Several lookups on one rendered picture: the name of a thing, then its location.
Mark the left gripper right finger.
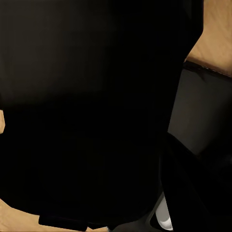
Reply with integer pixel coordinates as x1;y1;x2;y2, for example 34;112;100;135
160;133;232;232

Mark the digital camera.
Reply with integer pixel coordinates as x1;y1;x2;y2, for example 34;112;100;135
0;0;203;232

